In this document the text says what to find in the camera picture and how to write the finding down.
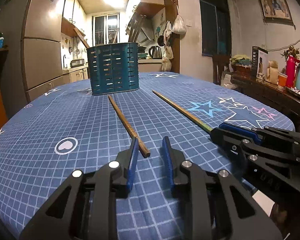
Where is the blue star-patterned tablecloth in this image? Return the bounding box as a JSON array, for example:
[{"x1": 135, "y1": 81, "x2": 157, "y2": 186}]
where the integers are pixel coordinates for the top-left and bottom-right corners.
[{"x1": 0, "y1": 73, "x2": 294, "y2": 239}]

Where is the framed elephant picture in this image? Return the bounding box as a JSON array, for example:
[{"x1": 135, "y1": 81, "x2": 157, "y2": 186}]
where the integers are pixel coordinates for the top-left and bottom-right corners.
[{"x1": 258, "y1": 0, "x2": 294, "y2": 26}]

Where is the dark window with frame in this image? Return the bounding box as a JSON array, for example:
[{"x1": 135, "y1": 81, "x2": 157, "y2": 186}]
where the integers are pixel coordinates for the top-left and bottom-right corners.
[{"x1": 199, "y1": 0, "x2": 231, "y2": 56}]

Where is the blue perforated utensil holder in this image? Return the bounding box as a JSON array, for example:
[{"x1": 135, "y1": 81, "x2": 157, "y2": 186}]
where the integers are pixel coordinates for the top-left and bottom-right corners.
[{"x1": 87, "y1": 42, "x2": 139, "y2": 95}]

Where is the silver refrigerator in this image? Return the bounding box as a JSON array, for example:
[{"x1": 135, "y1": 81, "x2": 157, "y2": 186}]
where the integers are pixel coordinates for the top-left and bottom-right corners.
[{"x1": 0, "y1": 0, "x2": 64, "y2": 104}]

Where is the black product box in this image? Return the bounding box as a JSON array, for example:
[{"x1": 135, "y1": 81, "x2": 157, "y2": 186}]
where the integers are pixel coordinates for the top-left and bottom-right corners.
[{"x1": 251, "y1": 46, "x2": 268, "y2": 77}]

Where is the range hood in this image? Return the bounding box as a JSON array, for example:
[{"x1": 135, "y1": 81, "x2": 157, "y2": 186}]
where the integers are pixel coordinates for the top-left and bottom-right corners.
[{"x1": 126, "y1": 12, "x2": 154, "y2": 44}]

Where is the wooden chair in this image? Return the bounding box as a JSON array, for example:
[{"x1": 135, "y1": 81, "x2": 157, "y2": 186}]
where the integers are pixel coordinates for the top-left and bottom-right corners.
[{"x1": 212, "y1": 55, "x2": 230, "y2": 85}]

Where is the red thermos bottle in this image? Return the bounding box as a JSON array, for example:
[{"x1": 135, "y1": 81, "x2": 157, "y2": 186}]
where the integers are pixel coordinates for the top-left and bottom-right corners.
[{"x1": 286, "y1": 55, "x2": 300, "y2": 88}]

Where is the wooden chopstick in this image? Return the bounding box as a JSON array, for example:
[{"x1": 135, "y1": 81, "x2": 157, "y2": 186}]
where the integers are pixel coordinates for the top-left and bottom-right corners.
[
  {"x1": 152, "y1": 90, "x2": 212, "y2": 134},
  {"x1": 108, "y1": 96, "x2": 151, "y2": 158},
  {"x1": 74, "y1": 27, "x2": 90, "y2": 49}
]

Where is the stainless electric kettle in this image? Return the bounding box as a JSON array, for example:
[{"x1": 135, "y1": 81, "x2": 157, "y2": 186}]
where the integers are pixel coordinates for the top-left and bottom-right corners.
[{"x1": 148, "y1": 46, "x2": 162, "y2": 59}]

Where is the dark wooden side table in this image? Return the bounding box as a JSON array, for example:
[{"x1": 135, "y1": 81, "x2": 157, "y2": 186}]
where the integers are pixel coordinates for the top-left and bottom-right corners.
[{"x1": 231, "y1": 73, "x2": 300, "y2": 132}]

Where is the kitchen window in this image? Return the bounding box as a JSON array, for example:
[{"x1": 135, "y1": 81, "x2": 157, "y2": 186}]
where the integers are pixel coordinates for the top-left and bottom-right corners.
[{"x1": 92, "y1": 14, "x2": 120, "y2": 46}]

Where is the white plastic bag hanging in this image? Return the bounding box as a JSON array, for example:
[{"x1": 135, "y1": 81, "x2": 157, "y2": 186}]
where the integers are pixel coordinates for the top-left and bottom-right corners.
[{"x1": 172, "y1": 15, "x2": 187, "y2": 35}]

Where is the person's right hand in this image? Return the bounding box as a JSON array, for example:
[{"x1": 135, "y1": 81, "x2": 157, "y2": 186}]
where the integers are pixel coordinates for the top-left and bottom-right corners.
[{"x1": 270, "y1": 203, "x2": 296, "y2": 239}]

